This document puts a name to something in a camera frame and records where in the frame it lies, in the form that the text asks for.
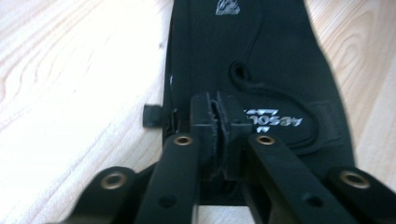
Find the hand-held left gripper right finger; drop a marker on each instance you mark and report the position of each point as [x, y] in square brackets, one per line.
[280, 180]

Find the black glove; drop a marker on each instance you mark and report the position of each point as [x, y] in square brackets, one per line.
[274, 46]

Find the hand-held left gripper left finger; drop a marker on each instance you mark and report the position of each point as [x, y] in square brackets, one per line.
[174, 180]

